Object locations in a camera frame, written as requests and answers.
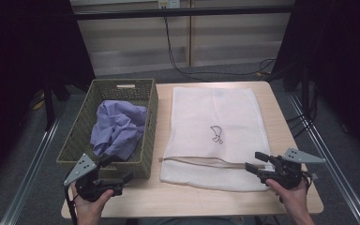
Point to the grey tape piece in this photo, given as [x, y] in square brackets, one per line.
[314, 176]

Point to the metal floor rail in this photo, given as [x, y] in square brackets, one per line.
[28, 175]
[334, 175]

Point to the purple cloth garment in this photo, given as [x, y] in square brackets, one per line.
[118, 125]

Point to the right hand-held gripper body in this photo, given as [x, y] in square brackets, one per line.
[286, 175]

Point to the white mesh laundry bag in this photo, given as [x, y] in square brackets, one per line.
[218, 109]

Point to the white wall outlet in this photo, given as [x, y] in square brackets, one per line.
[168, 3]

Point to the green woven basket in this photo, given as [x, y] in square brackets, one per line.
[118, 89]

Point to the person's pants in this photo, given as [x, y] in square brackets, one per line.
[193, 221]

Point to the black horizontal bar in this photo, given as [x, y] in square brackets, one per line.
[181, 12]

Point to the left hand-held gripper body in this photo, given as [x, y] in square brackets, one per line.
[90, 187]

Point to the person's left hand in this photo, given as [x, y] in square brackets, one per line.
[89, 209]

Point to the black stand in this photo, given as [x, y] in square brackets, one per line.
[49, 103]
[305, 93]

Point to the dark curtain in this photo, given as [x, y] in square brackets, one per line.
[340, 62]
[25, 62]

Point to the person's right hand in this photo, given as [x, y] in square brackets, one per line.
[293, 198]

